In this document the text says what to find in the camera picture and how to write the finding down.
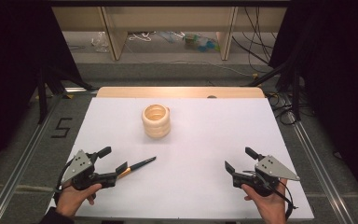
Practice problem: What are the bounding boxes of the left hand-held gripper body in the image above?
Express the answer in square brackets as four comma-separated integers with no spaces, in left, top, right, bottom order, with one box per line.
[61,149,119,191]

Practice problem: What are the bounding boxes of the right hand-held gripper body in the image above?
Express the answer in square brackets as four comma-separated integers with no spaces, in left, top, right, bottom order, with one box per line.
[232,153,301,198]

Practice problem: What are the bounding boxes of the black and gold pen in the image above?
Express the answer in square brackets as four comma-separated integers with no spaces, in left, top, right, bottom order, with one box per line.
[117,156,158,179]

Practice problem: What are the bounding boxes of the ribbed wooden pen holder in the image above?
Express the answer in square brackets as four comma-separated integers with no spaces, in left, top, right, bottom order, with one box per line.
[141,104,172,140]

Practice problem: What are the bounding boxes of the person's left hand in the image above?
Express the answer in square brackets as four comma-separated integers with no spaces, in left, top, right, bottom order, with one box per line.
[55,181,103,218]

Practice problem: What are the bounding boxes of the person's right hand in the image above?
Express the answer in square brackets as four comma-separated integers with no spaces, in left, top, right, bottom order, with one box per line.
[241,177,288,219]

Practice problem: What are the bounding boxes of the white table mat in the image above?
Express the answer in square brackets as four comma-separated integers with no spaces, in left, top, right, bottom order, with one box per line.
[45,97,315,221]

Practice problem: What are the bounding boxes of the black stand legs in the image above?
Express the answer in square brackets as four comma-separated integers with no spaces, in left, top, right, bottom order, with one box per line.
[36,65,93,125]
[247,60,303,121]

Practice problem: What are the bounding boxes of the wooden table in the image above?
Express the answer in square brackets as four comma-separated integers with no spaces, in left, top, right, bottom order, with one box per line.
[96,86,266,99]

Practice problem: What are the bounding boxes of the clear plastic bag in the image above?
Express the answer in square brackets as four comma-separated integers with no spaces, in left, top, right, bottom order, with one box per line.
[90,31,111,53]

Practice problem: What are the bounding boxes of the wooden shelf unit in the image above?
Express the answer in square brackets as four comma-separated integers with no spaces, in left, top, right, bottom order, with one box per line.
[51,6,288,62]

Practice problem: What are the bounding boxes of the black curtain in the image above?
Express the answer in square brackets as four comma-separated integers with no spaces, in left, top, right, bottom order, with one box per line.
[0,0,87,178]
[268,0,358,203]

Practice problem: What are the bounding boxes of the green and blue plastic packaging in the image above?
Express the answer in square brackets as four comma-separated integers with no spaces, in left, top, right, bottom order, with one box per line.
[182,33,221,53]

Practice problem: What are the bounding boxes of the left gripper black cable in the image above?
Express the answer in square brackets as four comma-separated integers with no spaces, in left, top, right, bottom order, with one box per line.
[53,158,76,195]

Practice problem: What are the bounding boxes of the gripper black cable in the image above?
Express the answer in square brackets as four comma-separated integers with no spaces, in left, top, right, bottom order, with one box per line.
[273,178,298,220]
[53,158,76,195]

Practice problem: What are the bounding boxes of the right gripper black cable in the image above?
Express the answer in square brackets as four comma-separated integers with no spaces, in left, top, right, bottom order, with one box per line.
[273,178,298,220]

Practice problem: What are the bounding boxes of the metal floor rail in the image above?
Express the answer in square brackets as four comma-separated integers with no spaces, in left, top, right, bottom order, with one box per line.
[0,87,99,224]
[287,111,357,224]

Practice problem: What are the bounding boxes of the bundle of black floor cables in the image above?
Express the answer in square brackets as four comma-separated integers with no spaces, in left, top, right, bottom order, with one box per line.
[266,91,310,126]

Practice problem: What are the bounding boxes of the hanging black cables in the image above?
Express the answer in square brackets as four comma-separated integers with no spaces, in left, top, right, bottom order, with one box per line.
[231,6,278,75]

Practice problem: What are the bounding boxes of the white cord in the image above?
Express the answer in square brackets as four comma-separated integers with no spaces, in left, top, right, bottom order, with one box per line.
[128,31,157,42]

